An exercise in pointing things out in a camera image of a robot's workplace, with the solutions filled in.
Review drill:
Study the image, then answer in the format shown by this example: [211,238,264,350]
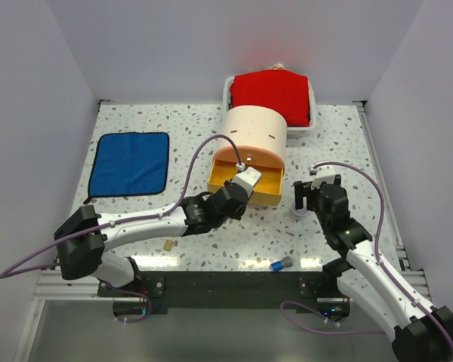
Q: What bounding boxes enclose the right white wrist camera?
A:
[309,163,342,190]

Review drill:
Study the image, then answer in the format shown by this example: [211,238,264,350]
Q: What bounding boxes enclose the blue microfiber cloth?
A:
[83,132,170,204]

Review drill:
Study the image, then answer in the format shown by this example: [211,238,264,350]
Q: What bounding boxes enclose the red folded cloth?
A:
[230,69,310,127]

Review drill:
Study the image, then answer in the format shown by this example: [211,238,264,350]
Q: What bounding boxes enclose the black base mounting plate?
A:
[97,269,365,316]

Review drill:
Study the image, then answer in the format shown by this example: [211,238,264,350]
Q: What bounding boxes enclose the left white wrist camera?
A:
[232,167,262,197]

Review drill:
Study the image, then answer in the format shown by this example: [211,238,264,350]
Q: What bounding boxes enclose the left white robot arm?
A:
[54,176,254,296]

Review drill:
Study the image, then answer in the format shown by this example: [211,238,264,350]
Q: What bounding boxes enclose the white plastic basket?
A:
[221,76,318,140]

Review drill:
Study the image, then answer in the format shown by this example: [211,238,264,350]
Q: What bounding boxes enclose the clear round pin jar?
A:
[289,204,308,221]

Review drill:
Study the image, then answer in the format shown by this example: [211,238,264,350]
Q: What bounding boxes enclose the small tan eraser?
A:
[163,240,174,251]

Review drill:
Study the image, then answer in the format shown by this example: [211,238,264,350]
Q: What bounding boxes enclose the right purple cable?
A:
[281,161,453,359]

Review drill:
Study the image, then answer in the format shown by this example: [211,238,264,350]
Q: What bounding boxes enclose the aluminium frame rail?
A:
[32,269,431,301]

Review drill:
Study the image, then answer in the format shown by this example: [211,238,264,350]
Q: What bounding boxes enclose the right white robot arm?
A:
[294,176,453,361]

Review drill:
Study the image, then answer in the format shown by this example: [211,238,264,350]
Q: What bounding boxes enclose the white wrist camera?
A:
[309,163,342,190]
[232,167,262,197]

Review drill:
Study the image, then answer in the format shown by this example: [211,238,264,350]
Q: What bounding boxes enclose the blue grey glue stick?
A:
[270,256,293,273]

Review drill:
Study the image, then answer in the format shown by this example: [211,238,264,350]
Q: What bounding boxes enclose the beige round drawer organizer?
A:
[220,106,287,206]

